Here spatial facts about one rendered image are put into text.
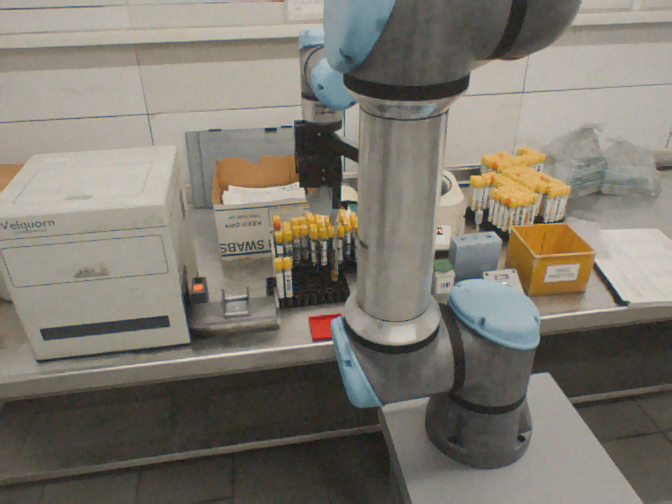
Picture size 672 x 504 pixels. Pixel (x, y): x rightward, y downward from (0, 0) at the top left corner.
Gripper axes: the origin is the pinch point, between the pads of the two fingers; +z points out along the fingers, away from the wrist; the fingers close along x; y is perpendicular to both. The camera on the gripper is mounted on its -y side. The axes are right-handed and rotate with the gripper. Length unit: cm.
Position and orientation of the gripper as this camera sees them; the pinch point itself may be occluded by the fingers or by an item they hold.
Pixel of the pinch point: (334, 217)
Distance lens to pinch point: 109.3
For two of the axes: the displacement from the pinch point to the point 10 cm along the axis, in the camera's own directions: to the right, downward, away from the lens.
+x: 1.7, 5.1, -8.4
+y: -9.9, 0.9, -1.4
